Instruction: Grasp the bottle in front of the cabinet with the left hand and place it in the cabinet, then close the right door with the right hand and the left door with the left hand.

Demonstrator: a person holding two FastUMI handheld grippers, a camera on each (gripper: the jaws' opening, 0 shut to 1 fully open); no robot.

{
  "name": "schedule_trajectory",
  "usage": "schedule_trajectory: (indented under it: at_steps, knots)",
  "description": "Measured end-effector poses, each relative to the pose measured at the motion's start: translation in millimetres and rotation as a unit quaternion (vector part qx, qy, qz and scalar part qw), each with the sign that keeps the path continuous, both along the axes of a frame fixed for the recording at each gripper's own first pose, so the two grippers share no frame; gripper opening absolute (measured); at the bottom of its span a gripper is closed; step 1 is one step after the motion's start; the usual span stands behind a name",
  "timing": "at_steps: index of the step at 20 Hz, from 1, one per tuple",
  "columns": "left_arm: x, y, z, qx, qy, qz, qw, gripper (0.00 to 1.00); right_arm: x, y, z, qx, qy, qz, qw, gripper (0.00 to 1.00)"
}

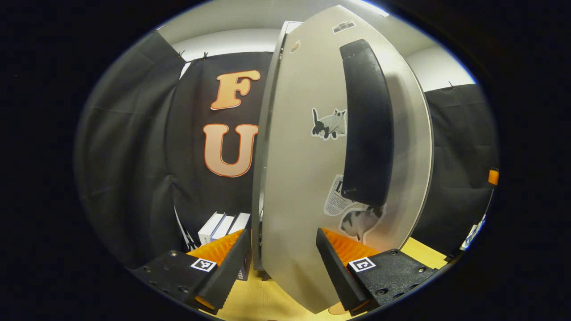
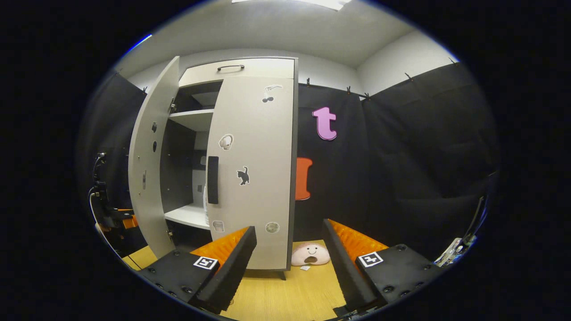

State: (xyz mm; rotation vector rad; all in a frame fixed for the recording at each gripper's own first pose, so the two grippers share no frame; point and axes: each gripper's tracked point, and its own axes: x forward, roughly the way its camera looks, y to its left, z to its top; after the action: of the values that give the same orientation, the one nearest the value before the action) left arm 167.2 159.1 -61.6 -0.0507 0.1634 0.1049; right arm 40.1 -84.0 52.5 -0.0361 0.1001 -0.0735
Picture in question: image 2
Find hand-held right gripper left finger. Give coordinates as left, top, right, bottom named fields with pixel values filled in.
left=139, top=226, right=257, bottom=315

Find wide ceiling light panel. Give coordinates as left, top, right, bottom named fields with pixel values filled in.
left=232, top=0, right=353, bottom=12

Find narrow ceiling light strip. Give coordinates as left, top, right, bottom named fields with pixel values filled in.
left=129, top=33, right=153, bottom=52

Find white cabinet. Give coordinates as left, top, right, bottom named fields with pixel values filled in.
left=158, top=57, right=298, bottom=281

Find white cabinet door black handle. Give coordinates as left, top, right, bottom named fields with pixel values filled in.
left=205, top=76, right=296, bottom=271

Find pink plush toy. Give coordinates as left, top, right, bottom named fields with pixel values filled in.
left=292, top=243, right=331, bottom=267

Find white cabinet door with stickers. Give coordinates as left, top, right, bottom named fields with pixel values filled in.
left=128, top=56, right=180, bottom=259

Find black backdrop cloth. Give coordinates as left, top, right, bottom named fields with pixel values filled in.
left=76, top=62, right=498, bottom=263

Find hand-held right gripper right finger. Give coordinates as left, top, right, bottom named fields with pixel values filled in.
left=322, top=218, right=447, bottom=313

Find white device with cables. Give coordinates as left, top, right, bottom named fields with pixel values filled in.
left=435, top=236, right=478, bottom=268

